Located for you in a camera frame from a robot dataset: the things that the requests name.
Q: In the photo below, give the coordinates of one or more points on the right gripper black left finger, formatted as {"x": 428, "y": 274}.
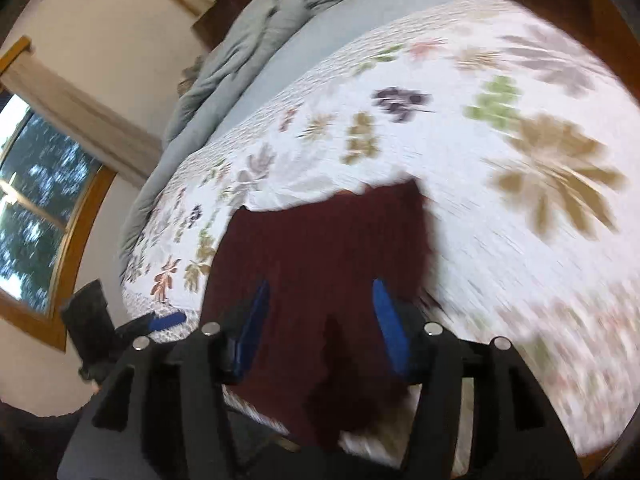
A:
{"x": 161, "y": 414}

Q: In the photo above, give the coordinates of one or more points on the beige window valance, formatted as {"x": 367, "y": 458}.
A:
{"x": 121, "y": 145}

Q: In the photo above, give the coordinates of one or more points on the light blue bed sheet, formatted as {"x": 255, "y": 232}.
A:
{"x": 320, "y": 37}

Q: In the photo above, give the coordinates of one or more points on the grey crumpled blanket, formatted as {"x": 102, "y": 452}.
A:
{"x": 254, "y": 37}

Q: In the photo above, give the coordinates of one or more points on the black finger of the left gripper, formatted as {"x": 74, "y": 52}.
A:
{"x": 158, "y": 323}

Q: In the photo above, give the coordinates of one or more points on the floral white bed quilt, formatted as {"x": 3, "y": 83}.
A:
{"x": 527, "y": 148}

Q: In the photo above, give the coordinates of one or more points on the maroon pants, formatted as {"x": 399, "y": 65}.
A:
{"x": 321, "y": 367}

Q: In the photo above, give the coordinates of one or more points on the window with wooden frame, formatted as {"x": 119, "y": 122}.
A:
{"x": 51, "y": 193}

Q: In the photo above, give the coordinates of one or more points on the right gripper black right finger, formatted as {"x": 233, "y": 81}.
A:
{"x": 485, "y": 391}

